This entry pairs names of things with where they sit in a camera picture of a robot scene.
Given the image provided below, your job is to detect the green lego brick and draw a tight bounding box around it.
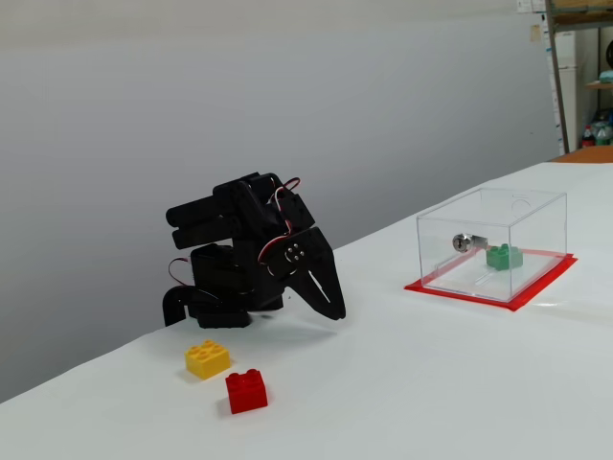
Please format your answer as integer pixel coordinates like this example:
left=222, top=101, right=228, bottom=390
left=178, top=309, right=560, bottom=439
left=485, top=242, right=525, bottom=272

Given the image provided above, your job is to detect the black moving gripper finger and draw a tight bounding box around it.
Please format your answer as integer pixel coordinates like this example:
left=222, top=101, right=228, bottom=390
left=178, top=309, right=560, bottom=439
left=265, top=238, right=341, bottom=321

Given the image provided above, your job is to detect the red white base cable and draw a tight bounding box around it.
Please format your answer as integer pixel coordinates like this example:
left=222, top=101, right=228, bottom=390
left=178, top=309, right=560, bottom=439
left=167, top=257, right=195, bottom=288

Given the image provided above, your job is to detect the black table clamp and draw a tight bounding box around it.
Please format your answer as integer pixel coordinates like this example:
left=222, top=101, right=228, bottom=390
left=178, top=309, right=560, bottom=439
left=161, top=286, right=193, bottom=328

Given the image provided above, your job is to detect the metal shelf rack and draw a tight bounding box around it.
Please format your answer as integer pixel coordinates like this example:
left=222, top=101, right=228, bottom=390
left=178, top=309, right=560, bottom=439
left=544, top=0, right=613, bottom=154

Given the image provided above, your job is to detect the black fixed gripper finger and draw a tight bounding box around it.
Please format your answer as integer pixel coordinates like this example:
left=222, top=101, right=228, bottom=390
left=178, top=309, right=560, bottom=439
left=313, top=248, right=348, bottom=321

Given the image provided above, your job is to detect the orange table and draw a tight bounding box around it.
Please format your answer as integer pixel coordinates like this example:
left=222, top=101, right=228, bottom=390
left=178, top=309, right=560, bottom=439
left=550, top=145, right=613, bottom=165

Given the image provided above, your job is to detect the red white gripper cable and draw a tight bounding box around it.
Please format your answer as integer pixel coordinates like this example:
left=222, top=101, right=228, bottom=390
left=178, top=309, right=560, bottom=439
left=256, top=177, right=304, bottom=267

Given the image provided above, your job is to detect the silver cam lock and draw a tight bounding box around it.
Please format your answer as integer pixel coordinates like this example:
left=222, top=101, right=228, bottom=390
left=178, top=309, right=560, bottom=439
left=451, top=232, right=489, bottom=254

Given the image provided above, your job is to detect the yellow lego brick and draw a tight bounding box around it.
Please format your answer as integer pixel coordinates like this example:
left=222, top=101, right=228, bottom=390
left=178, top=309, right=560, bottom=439
left=184, top=339, right=232, bottom=381

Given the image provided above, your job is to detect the white cabinet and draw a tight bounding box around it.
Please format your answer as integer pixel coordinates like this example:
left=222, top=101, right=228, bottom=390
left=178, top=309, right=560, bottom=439
left=550, top=31, right=583, bottom=145

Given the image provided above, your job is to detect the red base mat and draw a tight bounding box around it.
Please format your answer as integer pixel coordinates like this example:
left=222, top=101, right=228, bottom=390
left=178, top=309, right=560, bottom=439
left=403, top=244, right=579, bottom=313

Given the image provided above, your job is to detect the red lego brick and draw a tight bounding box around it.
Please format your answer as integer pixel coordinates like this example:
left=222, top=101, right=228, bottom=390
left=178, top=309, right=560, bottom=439
left=224, top=368, right=269, bottom=416

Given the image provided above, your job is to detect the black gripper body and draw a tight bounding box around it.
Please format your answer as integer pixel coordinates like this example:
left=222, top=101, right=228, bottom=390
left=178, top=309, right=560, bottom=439
left=261, top=226, right=333, bottom=288

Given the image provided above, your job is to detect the transparent plastic box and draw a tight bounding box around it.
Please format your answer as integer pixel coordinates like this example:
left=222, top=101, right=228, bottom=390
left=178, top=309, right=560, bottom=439
left=415, top=186, right=569, bottom=303

